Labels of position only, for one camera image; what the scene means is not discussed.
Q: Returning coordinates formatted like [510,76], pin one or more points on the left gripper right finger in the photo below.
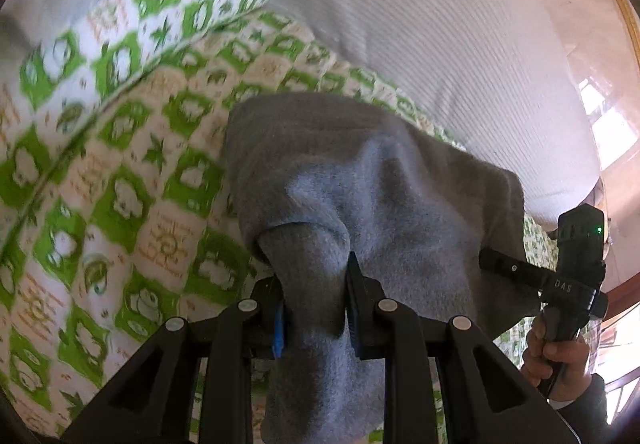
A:
[361,297]

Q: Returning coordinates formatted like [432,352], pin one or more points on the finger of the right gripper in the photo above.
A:
[517,271]

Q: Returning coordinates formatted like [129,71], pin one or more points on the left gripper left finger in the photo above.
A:
[267,326]

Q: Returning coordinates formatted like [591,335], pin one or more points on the grey sweatpants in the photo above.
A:
[317,179]

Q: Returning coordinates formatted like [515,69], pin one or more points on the dark right sleeve forearm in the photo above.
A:
[587,414]

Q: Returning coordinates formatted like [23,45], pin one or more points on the person's right hand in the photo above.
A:
[540,356]

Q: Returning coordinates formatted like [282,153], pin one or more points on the green frog patterned bedsheet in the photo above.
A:
[134,223]

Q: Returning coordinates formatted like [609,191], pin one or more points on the white striped large pillow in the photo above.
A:
[491,72]

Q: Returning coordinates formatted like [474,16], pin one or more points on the green frog patterned pillow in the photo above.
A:
[56,82]

